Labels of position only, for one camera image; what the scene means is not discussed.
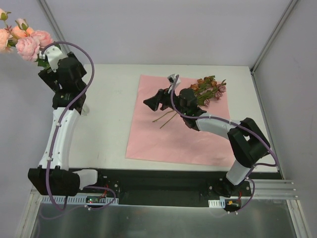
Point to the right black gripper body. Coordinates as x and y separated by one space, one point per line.
163 98

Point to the left aluminium corner post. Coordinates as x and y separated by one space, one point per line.
53 23

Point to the right white cable duct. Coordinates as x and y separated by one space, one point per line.
216 203

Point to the white cable duct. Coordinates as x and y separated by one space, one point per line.
81 199
216 203

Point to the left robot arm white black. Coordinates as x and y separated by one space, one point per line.
53 176

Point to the peach rose stem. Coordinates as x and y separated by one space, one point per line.
9 35

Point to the orange brown rose stem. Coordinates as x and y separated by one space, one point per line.
198 91

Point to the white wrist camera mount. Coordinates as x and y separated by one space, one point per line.
173 81
53 55

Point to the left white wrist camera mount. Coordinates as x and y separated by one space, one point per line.
53 55

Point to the pink wrapping paper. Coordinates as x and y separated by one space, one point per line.
162 136

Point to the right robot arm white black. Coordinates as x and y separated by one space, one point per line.
246 139

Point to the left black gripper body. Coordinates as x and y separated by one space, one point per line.
46 75

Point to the right aluminium corner post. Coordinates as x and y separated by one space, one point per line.
274 34

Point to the clear glass vase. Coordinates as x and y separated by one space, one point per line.
85 110

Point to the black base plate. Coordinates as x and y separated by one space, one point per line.
116 173

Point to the aluminium front rail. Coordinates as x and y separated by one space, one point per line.
272 188

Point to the pink carnation stem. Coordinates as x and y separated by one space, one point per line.
29 47

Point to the left white cable duct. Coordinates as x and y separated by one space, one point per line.
81 199

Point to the aluminium corner post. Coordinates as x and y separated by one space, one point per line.
53 23
274 34

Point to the mauve rose stem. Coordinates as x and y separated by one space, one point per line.
215 93

